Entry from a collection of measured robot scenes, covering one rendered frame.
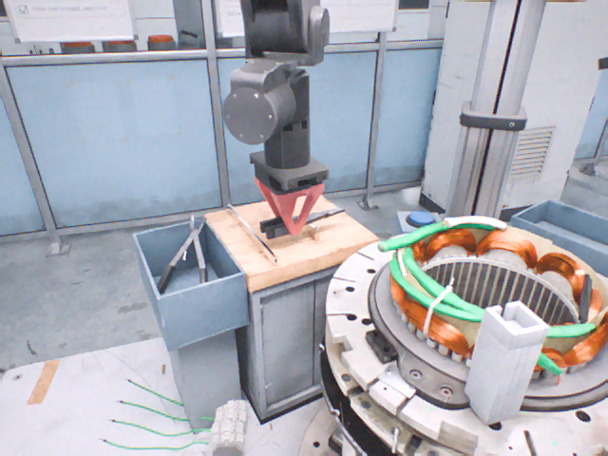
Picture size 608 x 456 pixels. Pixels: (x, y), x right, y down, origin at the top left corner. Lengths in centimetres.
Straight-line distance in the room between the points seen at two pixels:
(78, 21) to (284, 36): 206
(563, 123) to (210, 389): 273
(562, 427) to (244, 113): 37
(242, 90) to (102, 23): 207
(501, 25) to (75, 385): 93
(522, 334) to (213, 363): 45
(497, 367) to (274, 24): 37
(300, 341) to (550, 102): 249
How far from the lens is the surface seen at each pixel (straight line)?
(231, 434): 70
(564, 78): 297
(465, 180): 89
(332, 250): 59
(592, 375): 44
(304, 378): 73
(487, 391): 36
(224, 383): 69
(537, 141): 298
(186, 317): 56
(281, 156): 52
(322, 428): 71
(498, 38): 85
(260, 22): 50
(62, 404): 86
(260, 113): 44
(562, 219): 83
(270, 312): 60
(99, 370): 89
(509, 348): 32
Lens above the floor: 138
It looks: 30 degrees down
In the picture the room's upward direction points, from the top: straight up
